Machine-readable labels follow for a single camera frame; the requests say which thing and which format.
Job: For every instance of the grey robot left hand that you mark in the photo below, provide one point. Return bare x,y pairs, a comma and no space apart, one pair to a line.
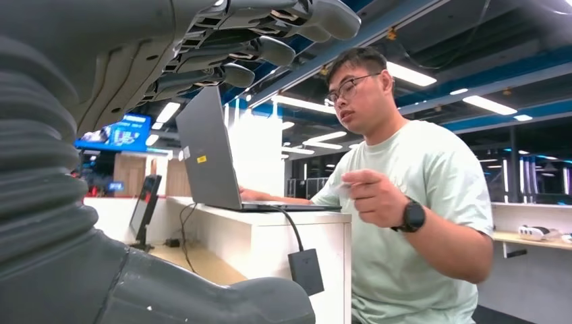
111,35

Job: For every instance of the white ID card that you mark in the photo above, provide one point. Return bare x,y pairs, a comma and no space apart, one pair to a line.
342,188

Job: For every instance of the person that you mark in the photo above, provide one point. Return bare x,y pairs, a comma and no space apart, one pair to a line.
424,170

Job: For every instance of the black wristwatch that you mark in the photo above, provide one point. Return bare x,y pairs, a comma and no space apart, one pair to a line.
413,217

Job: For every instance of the grey laptop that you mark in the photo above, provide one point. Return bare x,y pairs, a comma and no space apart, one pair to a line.
205,156

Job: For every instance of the black adapter box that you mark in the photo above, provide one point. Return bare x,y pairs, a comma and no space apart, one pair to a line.
306,273

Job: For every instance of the ceiling light panel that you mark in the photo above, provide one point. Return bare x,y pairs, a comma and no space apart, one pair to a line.
489,105
411,74
168,112

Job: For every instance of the blue display screen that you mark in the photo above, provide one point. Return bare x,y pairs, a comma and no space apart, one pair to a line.
120,132

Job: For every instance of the black tablet on stand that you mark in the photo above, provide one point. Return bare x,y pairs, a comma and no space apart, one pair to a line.
145,201

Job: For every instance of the white VR headset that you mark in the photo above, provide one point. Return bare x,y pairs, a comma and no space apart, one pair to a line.
534,232

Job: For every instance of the white desk with wooden top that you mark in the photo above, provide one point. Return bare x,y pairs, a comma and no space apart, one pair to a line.
527,277

